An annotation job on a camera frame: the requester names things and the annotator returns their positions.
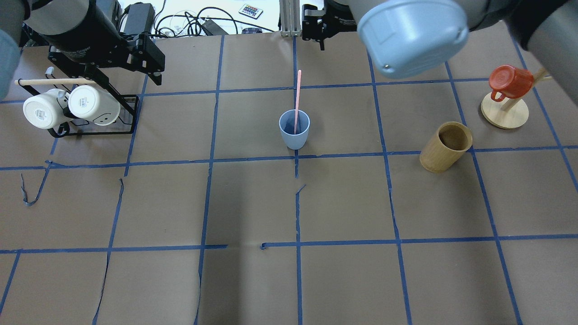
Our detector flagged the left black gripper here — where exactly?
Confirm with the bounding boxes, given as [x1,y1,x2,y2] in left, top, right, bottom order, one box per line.
[47,16,165,86]

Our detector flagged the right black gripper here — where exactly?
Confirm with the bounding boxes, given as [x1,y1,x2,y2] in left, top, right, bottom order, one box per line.
[302,0,357,51]

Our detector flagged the pink chopstick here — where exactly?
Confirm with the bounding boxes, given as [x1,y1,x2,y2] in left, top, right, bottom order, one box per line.
[294,69,302,135]

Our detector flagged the blue plastic cup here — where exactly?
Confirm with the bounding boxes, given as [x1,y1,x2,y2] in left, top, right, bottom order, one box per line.
[278,109,311,150]

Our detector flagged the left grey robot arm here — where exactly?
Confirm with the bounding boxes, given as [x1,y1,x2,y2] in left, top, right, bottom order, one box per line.
[1,0,165,98]

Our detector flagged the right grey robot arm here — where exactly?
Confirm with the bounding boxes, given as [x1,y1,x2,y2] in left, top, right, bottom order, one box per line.
[302,0,578,102]

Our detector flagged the black power adapter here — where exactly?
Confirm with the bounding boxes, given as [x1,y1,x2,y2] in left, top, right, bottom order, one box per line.
[121,3,155,35]

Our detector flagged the white mug inner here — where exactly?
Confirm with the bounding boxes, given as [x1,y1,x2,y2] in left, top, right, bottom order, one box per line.
[68,85,121,126]

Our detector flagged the white mug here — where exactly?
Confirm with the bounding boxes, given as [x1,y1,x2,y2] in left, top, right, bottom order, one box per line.
[68,85,121,126]
[23,88,72,130]

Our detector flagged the small remote control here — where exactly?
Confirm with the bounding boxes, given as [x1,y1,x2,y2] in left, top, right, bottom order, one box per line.
[238,4,264,20]

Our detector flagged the white mug outer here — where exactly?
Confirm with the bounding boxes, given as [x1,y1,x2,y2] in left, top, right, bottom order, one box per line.
[23,88,72,130]

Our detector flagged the bamboo cylinder holder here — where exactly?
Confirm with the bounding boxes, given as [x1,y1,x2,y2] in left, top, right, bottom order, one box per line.
[419,121,473,173]

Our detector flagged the orange silicone funnel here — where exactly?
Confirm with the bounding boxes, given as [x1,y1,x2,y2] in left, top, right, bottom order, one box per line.
[489,65,535,102]

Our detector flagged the round wooden stand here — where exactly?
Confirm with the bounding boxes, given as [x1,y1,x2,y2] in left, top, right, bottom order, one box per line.
[480,68,552,130]

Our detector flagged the aluminium frame post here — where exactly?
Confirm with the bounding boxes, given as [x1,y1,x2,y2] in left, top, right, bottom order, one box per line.
[279,0,302,37]

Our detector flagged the tangled black cables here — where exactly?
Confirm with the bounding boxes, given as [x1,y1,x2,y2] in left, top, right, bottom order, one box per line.
[154,5,276,37]

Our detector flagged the black wire mug rack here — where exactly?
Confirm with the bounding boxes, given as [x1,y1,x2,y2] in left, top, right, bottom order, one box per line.
[14,67,139,138]

